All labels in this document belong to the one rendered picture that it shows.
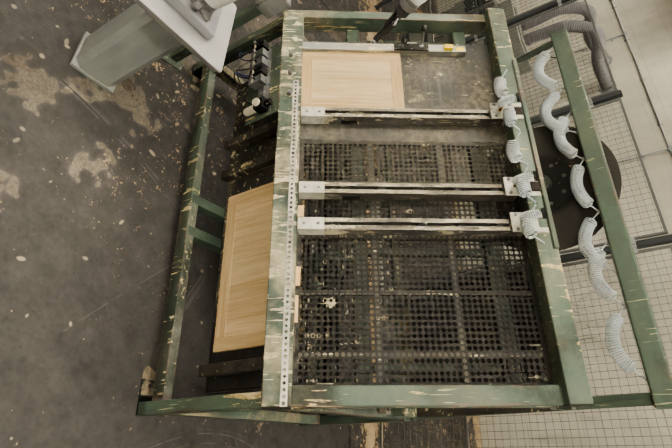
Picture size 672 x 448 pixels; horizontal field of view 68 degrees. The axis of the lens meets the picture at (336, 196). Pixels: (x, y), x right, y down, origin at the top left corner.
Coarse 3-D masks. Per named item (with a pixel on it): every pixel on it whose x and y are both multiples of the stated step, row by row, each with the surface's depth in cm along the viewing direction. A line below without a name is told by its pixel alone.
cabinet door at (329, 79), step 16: (304, 64) 281; (320, 64) 282; (336, 64) 283; (352, 64) 283; (368, 64) 284; (384, 64) 284; (400, 64) 284; (304, 80) 276; (320, 80) 277; (336, 80) 277; (352, 80) 278; (368, 80) 278; (384, 80) 279; (400, 80) 279; (304, 96) 271; (320, 96) 272; (336, 96) 272; (352, 96) 273; (368, 96) 273; (384, 96) 273; (400, 96) 274
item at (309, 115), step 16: (512, 96) 251; (304, 112) 259; (320, 112) 260; (336, 112) 262; (352, 112) 263; (368, 112) 263; (384, 112) 263; (400, 112) 263; (416, 112) 263; (432, 112) 263; (448, 112) 263; (464, 112) 263; (480, 112) 264; (496, 112) 260
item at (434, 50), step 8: (304, 48) 284; (312, 48) 285; (320, 48) 285; (328, 48) 285; (336, 48) 285; (344, 48) 285; (352, 48) 286; (360, 48) 286; (368, 48) 286; (376, 48) 286; (384, 48) 287; (392, 48) 287; (432, 48) 288; (440, 48) 288; (464, 48) 289; (448, 56) 291; (456, 56) 291
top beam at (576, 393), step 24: (504, 24) 291; (504, 48) 282; (528, 144) 252; (528, 168) 246; (528, 240) 235; (552, 264) 222; (552, 288) 217; (552, 312) 212; (552, 336) 210; (576, 336) 208; (552, 360) 210; (576, 360) 203; (576, 384) 199
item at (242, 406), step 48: (240, 48) 324; (240, 96) 334; (192, 144) 300; (240, 144) 307; (192, 192) 282; (240, 192) 295; (192, 240) 272; (336, 288) 284; (336, 336) 273; (240, 384) 239
